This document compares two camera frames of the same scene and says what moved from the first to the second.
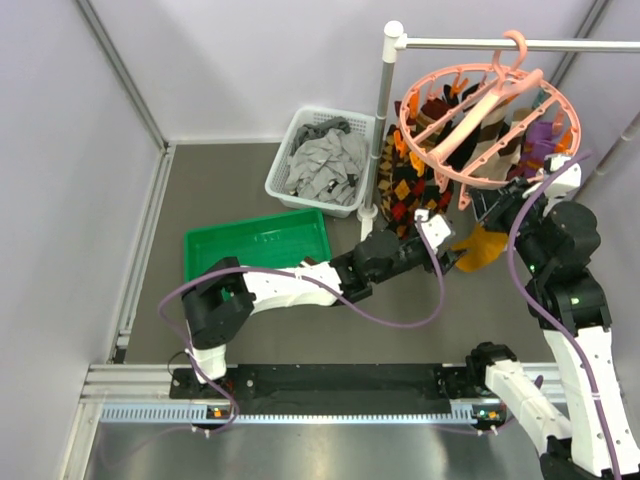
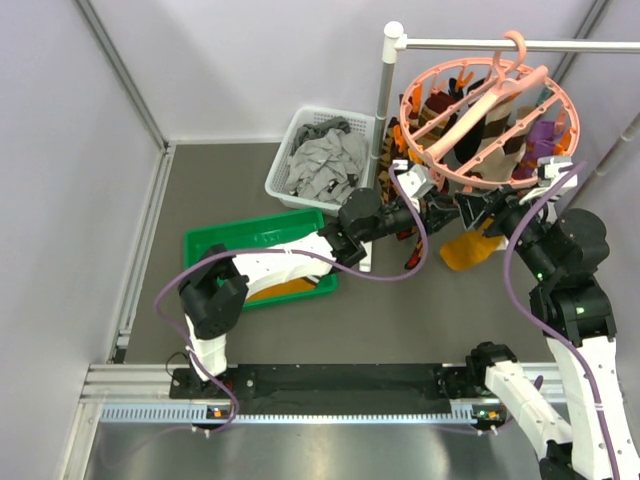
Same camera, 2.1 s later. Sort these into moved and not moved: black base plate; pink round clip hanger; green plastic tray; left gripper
Moved: left gripper
Not moved: pink round clip hanger; green plastic tray; black base plate
